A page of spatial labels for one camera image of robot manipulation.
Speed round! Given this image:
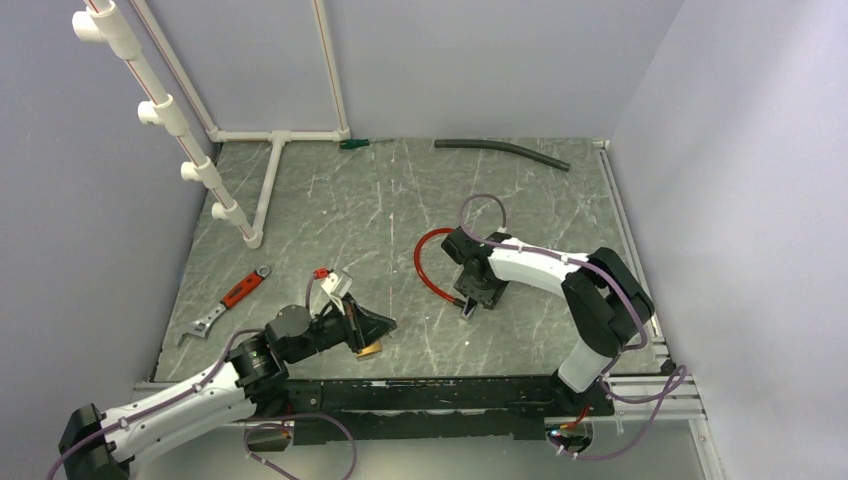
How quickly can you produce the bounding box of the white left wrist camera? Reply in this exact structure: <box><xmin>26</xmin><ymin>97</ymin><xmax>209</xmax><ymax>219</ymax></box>
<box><xmin>313</xmin><ymin>268</ymin><xmax>353</xmax><ymax>310</ymax></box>

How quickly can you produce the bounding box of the red adjustable wrench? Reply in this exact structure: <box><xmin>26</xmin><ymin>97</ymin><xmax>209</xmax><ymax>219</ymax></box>
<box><xmin>176</xmin><ymin>265</ymin><xmax>272</xmax><ymax>348</ymax></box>

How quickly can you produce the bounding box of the dark rubber hose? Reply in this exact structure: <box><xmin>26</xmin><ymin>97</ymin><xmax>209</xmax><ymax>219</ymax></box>
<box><xmin>433</xmin><ymin>138</ymin><xmax>572</xmax><ymax>173</ymax></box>

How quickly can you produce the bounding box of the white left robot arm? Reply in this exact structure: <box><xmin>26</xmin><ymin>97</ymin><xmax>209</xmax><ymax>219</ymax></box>
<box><xmin>47</xmin><ymin>294</ymin><xmax>397</xmax><ymax>479</ymax></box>

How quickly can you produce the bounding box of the brass padlock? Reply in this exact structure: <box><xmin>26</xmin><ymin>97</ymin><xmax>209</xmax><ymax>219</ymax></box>
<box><xmin>356</xmin><ymin>341</ymin><xmax>383</xmax><ymax>361</ymax></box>

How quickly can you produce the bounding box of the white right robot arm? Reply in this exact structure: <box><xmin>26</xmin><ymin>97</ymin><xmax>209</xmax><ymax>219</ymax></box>
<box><xmin>441</xmin><ymin>227</ymin><xmax>655</xmax><ymax>415</ymax></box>

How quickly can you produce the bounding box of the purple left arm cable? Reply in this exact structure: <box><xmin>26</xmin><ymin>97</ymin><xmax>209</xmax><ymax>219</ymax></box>
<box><xmin>44</xmin><ymin>271</ymin><xmax>359</xmax><ymax>480</ymax></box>

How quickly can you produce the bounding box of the aluminium frame rail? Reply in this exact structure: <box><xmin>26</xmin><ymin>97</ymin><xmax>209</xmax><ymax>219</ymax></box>
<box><xmin>592</xmin><ymin>139</ymin><xmax>707</xmax><ymax>422</ymax></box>

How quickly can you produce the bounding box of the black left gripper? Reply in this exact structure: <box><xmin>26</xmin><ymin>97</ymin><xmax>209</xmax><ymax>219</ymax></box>
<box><xmin>285</xmin><ymin>291</ymin><xmax>396</xmax><ymax>364</ymax></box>

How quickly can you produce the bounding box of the red cable lock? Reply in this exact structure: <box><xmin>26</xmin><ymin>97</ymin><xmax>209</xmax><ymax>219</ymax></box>
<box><xmin>412</xmin><ymin>227</ymin><xmax>466</xmax><ymax>309</ymax></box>

